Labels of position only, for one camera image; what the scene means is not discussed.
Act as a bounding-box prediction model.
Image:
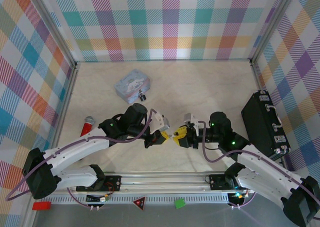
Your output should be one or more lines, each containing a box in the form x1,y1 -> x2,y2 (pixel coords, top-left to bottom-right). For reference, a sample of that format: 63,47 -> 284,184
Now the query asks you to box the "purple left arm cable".
5,108 -> 157,202

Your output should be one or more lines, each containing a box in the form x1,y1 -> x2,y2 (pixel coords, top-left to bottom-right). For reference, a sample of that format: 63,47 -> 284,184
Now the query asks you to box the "red black triangle sticker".
132,196 -> 147,211

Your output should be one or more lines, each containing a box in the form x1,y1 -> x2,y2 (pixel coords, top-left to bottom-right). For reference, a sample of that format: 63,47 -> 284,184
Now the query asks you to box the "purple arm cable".
197,120 -> 320,205
5,108 -> 157,202

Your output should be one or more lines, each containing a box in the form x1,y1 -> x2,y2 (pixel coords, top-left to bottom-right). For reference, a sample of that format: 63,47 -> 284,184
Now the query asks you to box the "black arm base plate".
208,174 -> 256,191
76,175 -> 123,193

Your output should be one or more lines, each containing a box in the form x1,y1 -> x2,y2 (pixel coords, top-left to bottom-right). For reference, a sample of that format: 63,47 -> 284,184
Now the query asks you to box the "aluminium upright frame post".
31,0 -> 79,68
249,0 -> 300,65

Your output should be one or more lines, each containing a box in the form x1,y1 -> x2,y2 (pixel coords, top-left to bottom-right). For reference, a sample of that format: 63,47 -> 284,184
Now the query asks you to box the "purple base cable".
66,186 -> 111,210
227,193 -> 256,210

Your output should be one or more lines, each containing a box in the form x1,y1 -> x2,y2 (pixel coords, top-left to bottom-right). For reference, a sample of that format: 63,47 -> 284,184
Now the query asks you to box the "small connector board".
86,193 -> 111,203
228,191 -> 249,201

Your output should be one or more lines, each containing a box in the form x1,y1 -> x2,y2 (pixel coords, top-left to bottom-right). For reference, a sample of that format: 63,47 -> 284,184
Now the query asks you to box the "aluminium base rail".
53,172 -> 256,196

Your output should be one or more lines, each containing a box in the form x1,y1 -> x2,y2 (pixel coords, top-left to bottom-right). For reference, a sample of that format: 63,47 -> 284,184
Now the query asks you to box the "black briefcase with metal latches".
240,89 -> 292,162

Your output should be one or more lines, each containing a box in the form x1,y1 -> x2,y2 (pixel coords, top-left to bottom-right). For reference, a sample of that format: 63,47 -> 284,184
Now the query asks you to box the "grey slotted cable duct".
41,194 -> 232,204

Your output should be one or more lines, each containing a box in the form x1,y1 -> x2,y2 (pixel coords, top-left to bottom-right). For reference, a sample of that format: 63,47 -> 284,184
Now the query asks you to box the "blue cartoon print tin box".
113,68 -> 152,105

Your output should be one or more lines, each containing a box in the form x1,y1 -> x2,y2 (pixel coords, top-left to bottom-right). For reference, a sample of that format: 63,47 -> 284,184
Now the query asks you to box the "red toy microphone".
79,115 -> 96,138

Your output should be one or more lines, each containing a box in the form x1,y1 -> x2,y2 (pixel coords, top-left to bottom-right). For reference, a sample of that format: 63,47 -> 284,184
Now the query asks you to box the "red block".
32,201 -> 52,211

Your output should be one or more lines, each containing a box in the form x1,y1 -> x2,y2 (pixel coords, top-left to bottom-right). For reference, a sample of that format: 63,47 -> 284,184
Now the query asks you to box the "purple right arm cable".
197,120 -> 320,205

